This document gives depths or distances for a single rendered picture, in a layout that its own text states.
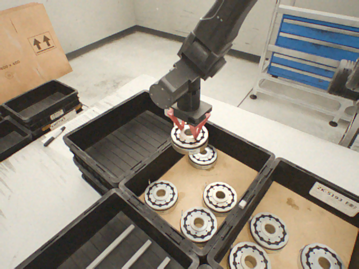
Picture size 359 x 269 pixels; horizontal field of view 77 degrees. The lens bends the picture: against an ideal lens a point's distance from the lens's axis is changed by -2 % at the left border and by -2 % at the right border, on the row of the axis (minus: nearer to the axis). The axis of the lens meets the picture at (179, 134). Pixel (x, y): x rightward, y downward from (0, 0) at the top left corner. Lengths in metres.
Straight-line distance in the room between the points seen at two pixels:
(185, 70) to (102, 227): 0.50
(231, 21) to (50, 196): 0.88
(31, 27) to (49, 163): 2.32
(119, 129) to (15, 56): 2.34
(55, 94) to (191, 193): 1.51
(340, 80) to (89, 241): 1.26
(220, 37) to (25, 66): 2.93
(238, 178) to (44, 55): 2.88
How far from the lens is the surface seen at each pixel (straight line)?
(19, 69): 3.20
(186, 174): 0.80
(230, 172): 0.83
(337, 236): 0.82
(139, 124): 1.00
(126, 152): 0.89
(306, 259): 0.72
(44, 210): 1.01
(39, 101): 2.00
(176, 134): 0.64
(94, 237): 0.74
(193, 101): 0.53
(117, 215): 0.75
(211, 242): 0.59
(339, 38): 2.37
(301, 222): 0.80
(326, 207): 0.85
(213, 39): 0.42
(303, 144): 1.22
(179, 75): 0.45
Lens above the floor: 1.47
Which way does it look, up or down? 43 degrees down
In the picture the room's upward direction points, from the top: straight up
